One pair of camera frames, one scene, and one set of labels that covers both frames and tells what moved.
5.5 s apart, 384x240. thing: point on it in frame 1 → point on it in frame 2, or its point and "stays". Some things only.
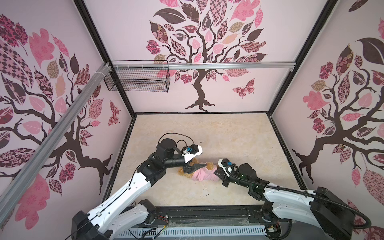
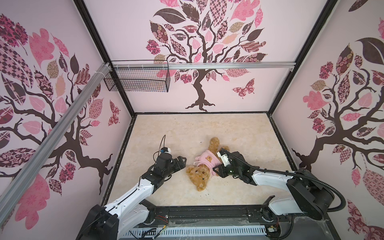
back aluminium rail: x=203 y=65 stays
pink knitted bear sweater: x=205 y=174 → x=209 y=158
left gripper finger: x=190 y=169 → x=171 y=161
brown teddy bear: x=209 y=165 → x=199 y=174
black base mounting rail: x=213 y=215 stays
